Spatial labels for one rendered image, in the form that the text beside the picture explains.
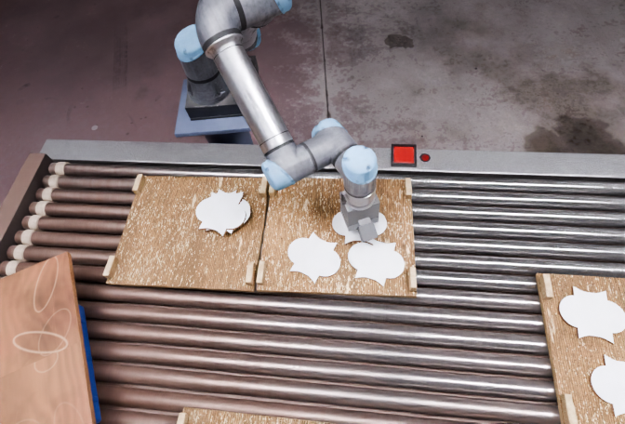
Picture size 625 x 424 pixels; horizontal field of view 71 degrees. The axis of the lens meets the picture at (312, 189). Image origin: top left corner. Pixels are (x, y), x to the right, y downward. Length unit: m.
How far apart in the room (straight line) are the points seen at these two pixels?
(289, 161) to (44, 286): 0.69
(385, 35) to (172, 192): 2.18
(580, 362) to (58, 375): 1.17
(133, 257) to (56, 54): 2.67
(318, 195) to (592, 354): 0.77
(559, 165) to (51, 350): 1.42
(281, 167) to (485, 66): 2.25
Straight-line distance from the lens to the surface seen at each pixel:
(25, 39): 4.12
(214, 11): 1.04
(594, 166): 1.50
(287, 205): 1.26
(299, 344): 1.13
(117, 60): 3.50
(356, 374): 1.11
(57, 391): 1.18
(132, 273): 1.30
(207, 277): 1.22
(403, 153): 1.36
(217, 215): 1.25
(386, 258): 1.17
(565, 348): 1.21
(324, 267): 1.16
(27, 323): 1.27
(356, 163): 0.93
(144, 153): 1.54
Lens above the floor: 2.02
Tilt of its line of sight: 58 degrees down
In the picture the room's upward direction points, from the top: 9 degrees counter-clockwise
